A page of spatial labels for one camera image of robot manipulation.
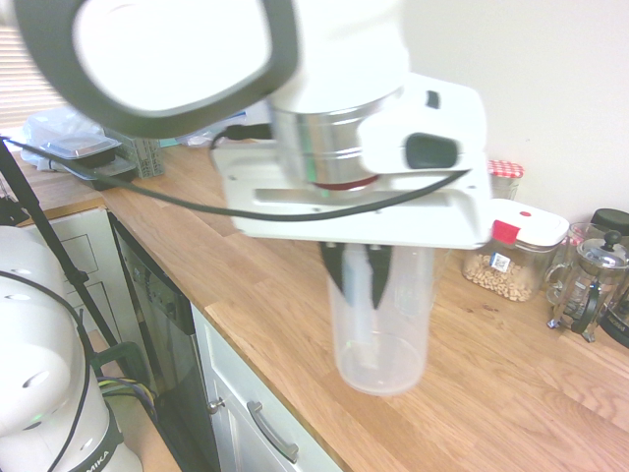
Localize clear pitcher with blue lid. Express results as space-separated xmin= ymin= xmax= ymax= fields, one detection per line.
xmin=326 ymin=244 xmax=438 ymax=397

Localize black tripod leg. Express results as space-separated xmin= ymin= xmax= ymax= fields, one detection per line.
xmin=0 ymin=140 xmax=122 ymax=350

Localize jar with red gingham lid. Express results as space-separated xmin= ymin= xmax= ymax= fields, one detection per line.
xmin=486 ymin=158 xmax=526 ymax=203

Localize metal drawer handle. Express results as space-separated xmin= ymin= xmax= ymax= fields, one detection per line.
xmin=245 ymin=400 xmax=301 ymax=463

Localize pale kitchen cabinet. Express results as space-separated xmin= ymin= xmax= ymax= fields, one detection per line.
xmin=189 ymin=304 xmax=345 ymax=472

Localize stainless steel dishwasher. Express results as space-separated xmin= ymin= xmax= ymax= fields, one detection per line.
xmin=110 ymin=210 xmax=222 ymax=472

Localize green clamp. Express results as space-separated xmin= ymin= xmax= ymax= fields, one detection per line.
xmin=87 ymin=340 xmax=148 ymax=389

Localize glass mug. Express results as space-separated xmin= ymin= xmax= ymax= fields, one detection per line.
xmin=543 ymin=221 xmax=599 ymax=306

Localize window blinds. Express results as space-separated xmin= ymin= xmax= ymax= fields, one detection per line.
xmin=0 ymin=24 xmax=66 ymax=135

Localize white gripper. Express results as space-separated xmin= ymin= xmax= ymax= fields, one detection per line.
xmin=211 ymin=140 xmax=495 ymax=311

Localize plastic food containers stack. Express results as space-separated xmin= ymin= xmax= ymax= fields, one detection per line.
xmin=22 ymin=110 xmax=119 ymax=173

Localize glass French press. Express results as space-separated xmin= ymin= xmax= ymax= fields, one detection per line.
xmin=546 ymin=229 xmax=629 ymax=344

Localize grey plastic rack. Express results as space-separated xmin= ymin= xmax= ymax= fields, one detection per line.
xmin=117 ymin=135 xmax=167 ymax=179

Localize black takeaway container clear lid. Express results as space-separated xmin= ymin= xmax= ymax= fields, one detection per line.
xmin=73 ymin=156 xmax=140 ymax=192
xmin=41 ymin=136 xmax=123 ymax=164

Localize black cable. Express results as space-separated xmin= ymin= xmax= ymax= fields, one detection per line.
xmin=0 ymin=122 xmax=476 ymax=222

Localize clear container with white lid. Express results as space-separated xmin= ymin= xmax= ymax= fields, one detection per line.
xmin=461 ymin=199 xmax=571 ymax=305

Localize bundle of coloured wires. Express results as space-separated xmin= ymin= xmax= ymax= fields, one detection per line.
xmin=97 ymin=376 xmax=161 ymax=424

